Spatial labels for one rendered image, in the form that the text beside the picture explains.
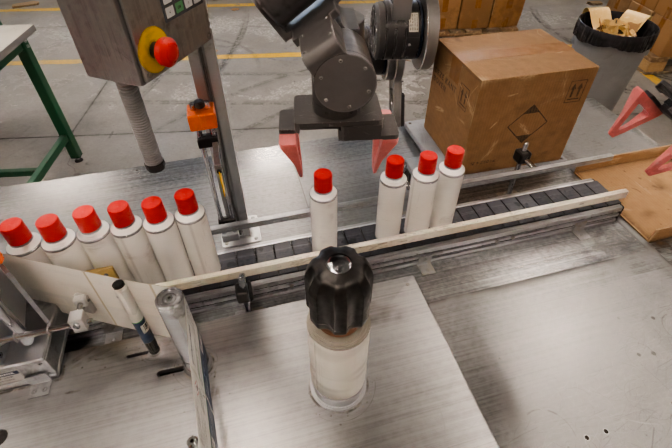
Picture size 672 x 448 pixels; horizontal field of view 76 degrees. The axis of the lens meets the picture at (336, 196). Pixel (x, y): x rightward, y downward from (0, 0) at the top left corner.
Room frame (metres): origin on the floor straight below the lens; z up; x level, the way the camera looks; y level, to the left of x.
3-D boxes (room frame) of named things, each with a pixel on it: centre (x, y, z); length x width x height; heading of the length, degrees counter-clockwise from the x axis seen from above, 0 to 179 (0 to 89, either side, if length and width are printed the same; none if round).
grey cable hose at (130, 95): (0.62, 0.33, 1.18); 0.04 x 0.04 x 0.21
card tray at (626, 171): (0.82, -0.82, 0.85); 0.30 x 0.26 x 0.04; 105
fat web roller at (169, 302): (0.34, 0.23, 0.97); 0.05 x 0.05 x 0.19
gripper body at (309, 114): (0.45, 0.00, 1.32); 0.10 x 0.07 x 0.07; 94
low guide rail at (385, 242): (0.60, -0.15, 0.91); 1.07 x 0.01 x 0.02; 105
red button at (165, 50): (0.55, 0.23, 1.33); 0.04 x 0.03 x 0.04; 160
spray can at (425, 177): (0.64, -0.17, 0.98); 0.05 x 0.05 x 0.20
